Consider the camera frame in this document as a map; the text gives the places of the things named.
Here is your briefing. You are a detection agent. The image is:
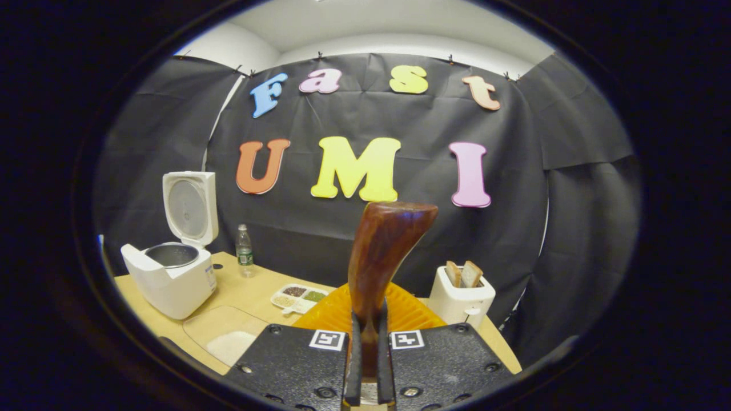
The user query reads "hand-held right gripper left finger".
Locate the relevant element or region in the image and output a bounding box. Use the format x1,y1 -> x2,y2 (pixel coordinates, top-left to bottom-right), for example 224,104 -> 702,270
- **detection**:
224,283 -> 364,410

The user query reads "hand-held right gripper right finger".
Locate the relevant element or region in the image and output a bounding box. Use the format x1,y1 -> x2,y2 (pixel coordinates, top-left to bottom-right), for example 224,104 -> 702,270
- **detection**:
377,283 -> 515,410

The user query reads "white rice heap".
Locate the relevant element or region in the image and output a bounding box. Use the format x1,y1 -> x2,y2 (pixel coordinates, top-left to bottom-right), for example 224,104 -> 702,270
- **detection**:
206,331 -> 258,366

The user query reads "brown wooden spoon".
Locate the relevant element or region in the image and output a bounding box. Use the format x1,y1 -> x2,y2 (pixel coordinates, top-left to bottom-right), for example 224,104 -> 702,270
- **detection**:
347,201 -> 439,377

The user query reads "white rice cooker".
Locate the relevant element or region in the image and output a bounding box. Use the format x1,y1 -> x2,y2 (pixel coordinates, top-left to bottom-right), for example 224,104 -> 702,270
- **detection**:
121,171 -> 219,320

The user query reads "white toaster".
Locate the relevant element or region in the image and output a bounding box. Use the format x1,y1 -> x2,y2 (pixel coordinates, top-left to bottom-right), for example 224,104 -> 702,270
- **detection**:
427,265 -> 496,329

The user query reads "white divided bean tray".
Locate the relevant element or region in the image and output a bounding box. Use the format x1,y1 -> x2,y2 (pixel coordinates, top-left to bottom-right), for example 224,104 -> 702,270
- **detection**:
270,284 -> 330,315

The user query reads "clear plastic container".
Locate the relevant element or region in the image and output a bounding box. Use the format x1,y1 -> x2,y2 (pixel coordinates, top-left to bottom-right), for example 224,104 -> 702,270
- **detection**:
183,305 -> 270,367

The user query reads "clear plastic water bottle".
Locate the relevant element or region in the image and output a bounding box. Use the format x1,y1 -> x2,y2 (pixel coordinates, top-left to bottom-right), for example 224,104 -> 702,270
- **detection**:
236,224 -> 256,279

